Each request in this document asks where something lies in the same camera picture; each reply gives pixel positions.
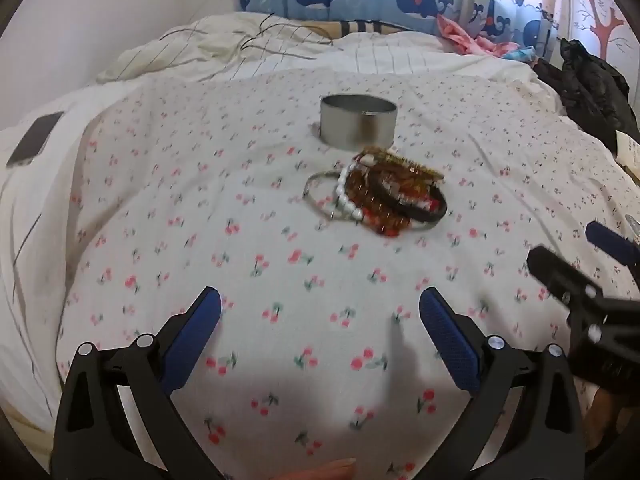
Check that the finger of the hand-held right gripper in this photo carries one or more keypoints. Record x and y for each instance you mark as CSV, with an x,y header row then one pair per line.
x,y
555,272
612,245

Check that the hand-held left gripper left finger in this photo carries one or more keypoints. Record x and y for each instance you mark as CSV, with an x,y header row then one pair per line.
x,y
197,330

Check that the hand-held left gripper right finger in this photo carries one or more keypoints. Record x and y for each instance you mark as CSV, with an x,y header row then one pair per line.
x,y
447,335

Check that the silver bangle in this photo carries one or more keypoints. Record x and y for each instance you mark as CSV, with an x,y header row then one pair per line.
x,y
307,187

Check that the round metal tin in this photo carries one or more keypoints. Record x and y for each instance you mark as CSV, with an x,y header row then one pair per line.
x,y
357,127

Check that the person's left hand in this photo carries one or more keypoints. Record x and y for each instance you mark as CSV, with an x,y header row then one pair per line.
x,y
320,470

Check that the white paper sheet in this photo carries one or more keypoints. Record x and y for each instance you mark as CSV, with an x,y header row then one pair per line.
x,y
629,155

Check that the cherry print blanket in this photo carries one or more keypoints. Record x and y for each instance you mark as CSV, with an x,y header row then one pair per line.
x,y
250,240

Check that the black jacket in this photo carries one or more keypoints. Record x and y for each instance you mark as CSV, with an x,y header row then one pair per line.
x,y
590,85

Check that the light blue cloth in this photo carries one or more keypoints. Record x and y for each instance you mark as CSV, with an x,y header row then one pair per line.
x,y
520,53

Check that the curtain with red tree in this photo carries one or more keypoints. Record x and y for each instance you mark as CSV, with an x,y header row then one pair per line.
x,y
600,15

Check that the grey smartphone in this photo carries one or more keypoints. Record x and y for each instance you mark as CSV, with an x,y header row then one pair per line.
x,y
35,140

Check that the pink cloth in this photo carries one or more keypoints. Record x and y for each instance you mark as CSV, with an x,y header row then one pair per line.
x,y
460,35

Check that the cream striped quilt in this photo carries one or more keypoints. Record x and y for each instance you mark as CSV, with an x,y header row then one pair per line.
x,y
300,45

